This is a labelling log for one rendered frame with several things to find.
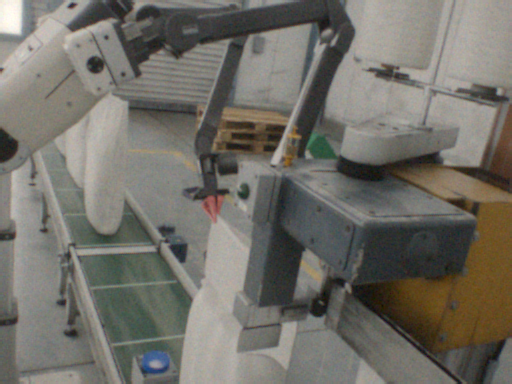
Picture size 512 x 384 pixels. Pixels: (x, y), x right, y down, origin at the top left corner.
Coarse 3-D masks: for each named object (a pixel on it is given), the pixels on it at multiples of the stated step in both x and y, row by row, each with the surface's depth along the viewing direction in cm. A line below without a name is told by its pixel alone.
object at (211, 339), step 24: (216, 216) 154; (216, 240) 154; (240, 240) 144; (216, 264) 153; (240, 264) 137; (216, 288) 152; (240, 288) 137; (192, 312) 152; (216, 312) 141; (192, 336) 151; (216, 336) 135; (288, 336) 120; (192, 360) 149; (216, 360) 134; (240, 360) 126; (264, 360) 126; (288, 360) 120
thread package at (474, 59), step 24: (480, 0) 87; (504, 0) 84; (480, 24) 87; (504, 24) 84; (456, 48) 91; (480, 48) 87; (504, 48) 85; (456, 72) 91; (480, 72) 87; (504, 72) 86
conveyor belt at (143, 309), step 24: (96, 264) 245; (120, 264) 250; (144, 264) 254; (96, 288) 225; (120, 288) 228; (144, 288) 232; (168, 288) 235; (96, 312) 223; (120, 312) 211; (144, 312) 214; (168, 312) 217; (120, 336) 195; (144, 336) 198; (168, 336) 200; (120, 360) 182
